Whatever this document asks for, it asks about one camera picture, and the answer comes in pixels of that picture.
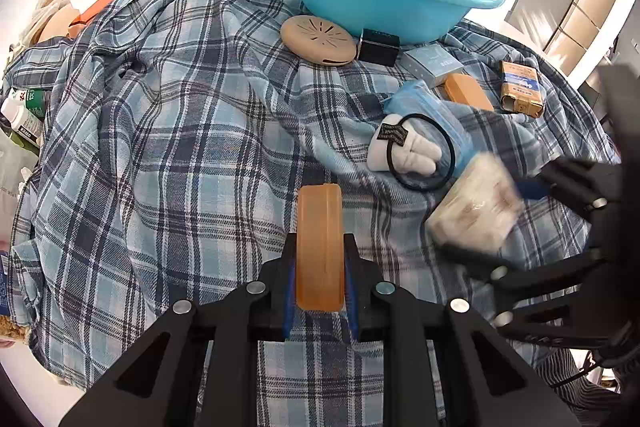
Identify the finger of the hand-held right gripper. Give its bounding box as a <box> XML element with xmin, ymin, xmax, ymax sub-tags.
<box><xmin>442</xmin><ymin>243</ymin><xmax>621</xmax><ymax>348</ymax></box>
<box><xmin>515</xmin><ymin>157</ymin><xmax>626</xmax><ymax>228</ymax></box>

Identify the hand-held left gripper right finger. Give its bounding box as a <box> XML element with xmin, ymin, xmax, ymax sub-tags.
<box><xmin>342</xmin><ymin>232</ymin><xmax>583</xmax><ymax>427</ymax></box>

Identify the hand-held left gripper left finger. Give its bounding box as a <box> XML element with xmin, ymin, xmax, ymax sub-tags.
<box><xmin>60</xmin><ymin>232</ymin><xmax>301</xmax><ymax>427</ymax></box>

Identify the amber soap box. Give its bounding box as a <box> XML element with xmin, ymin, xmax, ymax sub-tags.
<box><xmin>442</xmin><ymin>73</ymin><xmax>496</xmax><ymax>112</ymax></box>
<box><xmin>296</xmin><ymin>183</ymin><xmax>346</xmax><ymax>313</ymax></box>

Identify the cream tissue pack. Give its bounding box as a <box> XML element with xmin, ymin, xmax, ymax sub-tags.
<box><xmin>425</xmin><ymin>152</ymin><xmax>526</xmax><ymax>258</ymax></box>

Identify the white plush hair tie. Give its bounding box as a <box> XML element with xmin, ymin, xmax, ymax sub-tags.
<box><xmin>367</xmin><ymin>113</ymin><xmax>457</xmax><ymax>192</ymax></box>

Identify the light blue wipes packet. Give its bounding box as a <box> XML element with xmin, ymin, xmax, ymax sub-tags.
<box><xmin>384</xmin><ymin>79</ymin><xmax>473</xmax><ymax>172</ymax></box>

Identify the person's striped clothing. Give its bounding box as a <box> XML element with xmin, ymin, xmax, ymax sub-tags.
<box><xmin>532</xmin><ymin>347</ymin><xmax>621</xmax><ymax>410</ymax></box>

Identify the yellow cigarette carton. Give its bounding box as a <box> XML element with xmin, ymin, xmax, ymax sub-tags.
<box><xmin>500</xmin><ymin>61</ymin><xmax>545</xmax><ymax>118</ymax></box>

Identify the grey-blue box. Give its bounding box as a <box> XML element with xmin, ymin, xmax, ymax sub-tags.
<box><xmin>402</xmin><ymin>45</ymin><xmax>466</xmax><ymax>88</ymax></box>

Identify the blue plaid shirt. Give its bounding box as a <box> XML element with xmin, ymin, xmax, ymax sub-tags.
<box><xmin>10</xmin><ymin>0</ymin><xmax>623</xmax><ymax>427</ymax></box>

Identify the small black box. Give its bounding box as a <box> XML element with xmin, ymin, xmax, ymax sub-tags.
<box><xmin>357</xmin><ymin>28</ymin><xmax>401</xmax><ymax>66</ymax></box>

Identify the beige oval case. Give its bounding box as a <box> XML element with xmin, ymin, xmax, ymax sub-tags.
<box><xmin>280</xmin><ymin>14</ymin><xmax>358</xmax><ymax>66</ymax></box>

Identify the clear plastic bag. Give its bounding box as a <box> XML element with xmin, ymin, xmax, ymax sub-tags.
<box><xmin>0</xmin><ymin>132</ymin><xmax>38</xmax><ymax>249</ymax></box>

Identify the white tube with black label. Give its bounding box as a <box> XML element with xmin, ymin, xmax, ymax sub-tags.
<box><xmin>0</xmin><ymin>99</ymin><xmax>43</xmax><ymax>148</ymax></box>

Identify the green and white bottle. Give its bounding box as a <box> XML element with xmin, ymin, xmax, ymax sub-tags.
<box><xmin>5</xmin><ymin>88</ymin><xmax>48</xmax><ymax>118</ymax></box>

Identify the orange tissue pack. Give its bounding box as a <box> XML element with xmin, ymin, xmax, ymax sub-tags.
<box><xmin>67</xmin><ymin>0</ymin><xmax>146</xmax><ymax>40</ymax></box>

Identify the beige pouch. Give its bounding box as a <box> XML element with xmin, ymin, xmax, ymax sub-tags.
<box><xmin>35</xmin><ymin>2</ymin><xmax>81</xmax><ymax>44</ymax></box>

